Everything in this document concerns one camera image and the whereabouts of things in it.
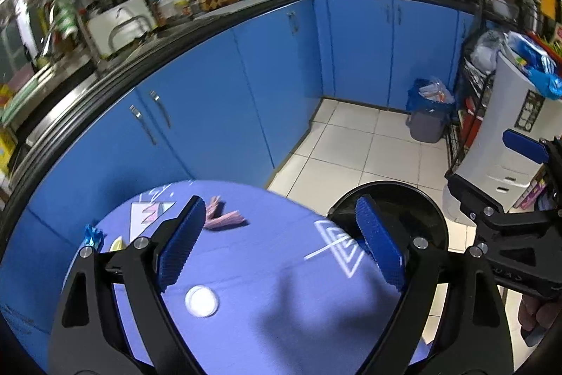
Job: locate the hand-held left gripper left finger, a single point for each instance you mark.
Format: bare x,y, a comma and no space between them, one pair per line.
182,243

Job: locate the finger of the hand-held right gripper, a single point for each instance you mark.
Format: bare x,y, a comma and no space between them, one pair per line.
522,142
474,195

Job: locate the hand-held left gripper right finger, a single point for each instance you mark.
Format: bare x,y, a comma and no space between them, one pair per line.
380,243

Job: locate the black trash bin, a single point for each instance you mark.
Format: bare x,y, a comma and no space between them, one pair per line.
408,212

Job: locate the pink wrapper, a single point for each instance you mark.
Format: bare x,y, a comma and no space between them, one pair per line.
228,220

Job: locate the white round lid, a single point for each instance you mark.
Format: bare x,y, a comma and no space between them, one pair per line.
201,301

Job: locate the orange fruit peel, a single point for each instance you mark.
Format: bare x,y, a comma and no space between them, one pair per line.
117,244

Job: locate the blue candy wrapper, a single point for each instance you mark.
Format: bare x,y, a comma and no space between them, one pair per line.
93,238

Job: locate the person's right hand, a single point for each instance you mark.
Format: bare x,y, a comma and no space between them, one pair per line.
533,313

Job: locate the purple carton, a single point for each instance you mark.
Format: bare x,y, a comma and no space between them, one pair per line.
529,195

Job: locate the blue plastic bag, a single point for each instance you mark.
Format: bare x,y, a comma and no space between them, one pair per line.
540,76

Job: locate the grey bin blue liner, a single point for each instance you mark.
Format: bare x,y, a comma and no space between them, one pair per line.
423,129

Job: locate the blue patterned tablecloth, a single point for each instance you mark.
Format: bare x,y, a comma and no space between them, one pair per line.
272,269

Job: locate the white plastic bag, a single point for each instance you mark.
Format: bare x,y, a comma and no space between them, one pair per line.
487,50

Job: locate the red plastic basket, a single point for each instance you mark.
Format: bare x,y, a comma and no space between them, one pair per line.
546,43

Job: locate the blue base cabinets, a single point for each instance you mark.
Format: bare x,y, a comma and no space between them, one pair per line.
219,94

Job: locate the small curved faucet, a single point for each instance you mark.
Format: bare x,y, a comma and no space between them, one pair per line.
127,23

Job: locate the white plastic box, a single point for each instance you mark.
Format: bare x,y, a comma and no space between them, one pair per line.
131,12

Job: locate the green striped cloth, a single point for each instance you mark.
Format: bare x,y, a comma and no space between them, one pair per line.
66,17

